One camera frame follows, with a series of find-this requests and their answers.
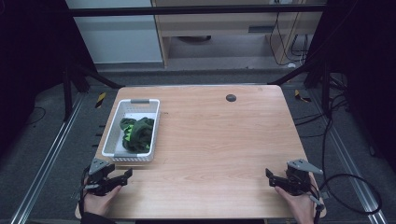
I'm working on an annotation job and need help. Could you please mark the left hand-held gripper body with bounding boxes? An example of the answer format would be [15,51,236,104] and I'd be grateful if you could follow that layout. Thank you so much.
[81,157,116,197]

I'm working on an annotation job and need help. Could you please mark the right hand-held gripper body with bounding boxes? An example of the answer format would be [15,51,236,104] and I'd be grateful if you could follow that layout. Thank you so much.
[285,159,324,197]

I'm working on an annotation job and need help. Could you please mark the person's left hand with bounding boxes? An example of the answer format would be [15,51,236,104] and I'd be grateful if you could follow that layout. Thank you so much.
[83,184,123,217]

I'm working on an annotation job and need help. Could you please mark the person's right hand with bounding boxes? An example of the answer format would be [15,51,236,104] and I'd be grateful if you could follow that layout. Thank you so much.
[274,186,316,224]

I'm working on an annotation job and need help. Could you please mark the dark green cloth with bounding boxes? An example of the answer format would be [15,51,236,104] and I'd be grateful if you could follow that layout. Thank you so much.
[119,116,156,154]

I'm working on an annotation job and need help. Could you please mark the white plastic basket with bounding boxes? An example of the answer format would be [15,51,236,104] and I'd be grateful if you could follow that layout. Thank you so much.
[101,98,162,163]

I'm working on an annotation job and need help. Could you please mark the yellow black striped tape marker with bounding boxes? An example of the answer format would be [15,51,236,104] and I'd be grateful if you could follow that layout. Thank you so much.
[293,89,312,104]
[94,91,107,109]

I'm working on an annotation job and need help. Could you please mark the black metal stand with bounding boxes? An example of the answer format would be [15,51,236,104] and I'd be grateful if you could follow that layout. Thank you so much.
[60,60,125,123]
[267,59,347,115]

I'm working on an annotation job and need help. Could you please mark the white cabinet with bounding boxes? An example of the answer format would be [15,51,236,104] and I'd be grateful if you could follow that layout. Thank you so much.
[64,0,164,64]

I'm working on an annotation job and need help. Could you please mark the light wooden shelf unit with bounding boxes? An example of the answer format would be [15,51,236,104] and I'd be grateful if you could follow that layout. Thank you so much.
[150,0,328,69]

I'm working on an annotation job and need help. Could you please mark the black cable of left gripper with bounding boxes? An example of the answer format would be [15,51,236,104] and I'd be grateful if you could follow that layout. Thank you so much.
[78,166,92,223]

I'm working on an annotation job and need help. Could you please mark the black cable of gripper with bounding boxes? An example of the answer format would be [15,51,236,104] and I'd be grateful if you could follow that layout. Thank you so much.
[78,166,92,223]
[309,173,383,224]

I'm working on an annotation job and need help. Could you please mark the aluminium floor rail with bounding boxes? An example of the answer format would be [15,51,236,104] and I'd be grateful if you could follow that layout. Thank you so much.
[8,92,87,224]
[306,88,389,224]

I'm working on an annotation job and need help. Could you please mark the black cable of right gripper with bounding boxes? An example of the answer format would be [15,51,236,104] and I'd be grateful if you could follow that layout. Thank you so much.
[309,173,383,224]

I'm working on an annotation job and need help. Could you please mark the black floor cables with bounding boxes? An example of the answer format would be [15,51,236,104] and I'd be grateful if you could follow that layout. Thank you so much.
[292,74,353,194]

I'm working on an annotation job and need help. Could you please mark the black hanging cables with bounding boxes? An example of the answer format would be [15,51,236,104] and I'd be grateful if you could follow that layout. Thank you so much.
[268,10,312,68]

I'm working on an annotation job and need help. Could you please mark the black horizontal frame bar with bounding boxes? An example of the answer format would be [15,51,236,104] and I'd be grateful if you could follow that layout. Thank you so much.
[66,4,327,18]

